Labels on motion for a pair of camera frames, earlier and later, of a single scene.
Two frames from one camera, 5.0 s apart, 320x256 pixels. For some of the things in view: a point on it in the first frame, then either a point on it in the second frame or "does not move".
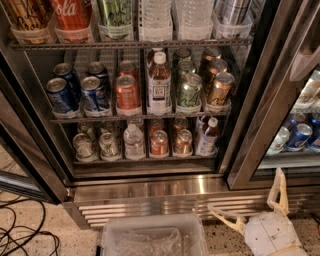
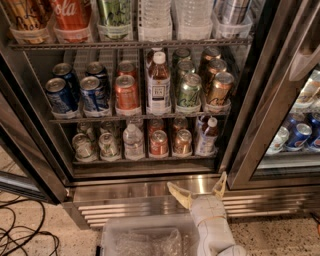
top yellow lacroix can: (29, 20) does not move
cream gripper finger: (238, 225) to (182, 195)
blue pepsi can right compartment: (299, 137) does not move
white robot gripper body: (269, 232) to (207, 208)
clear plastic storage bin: (153, 235) does not move
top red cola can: (72, 19) does not move
